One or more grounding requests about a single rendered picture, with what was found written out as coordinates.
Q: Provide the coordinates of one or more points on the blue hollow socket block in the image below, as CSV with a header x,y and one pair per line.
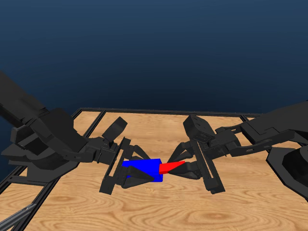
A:
x,y
144,166

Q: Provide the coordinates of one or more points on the black table frame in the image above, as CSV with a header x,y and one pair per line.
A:
x,y
168,111

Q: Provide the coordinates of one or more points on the thin red peg bar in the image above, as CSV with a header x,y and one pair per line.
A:
x,y
169,166

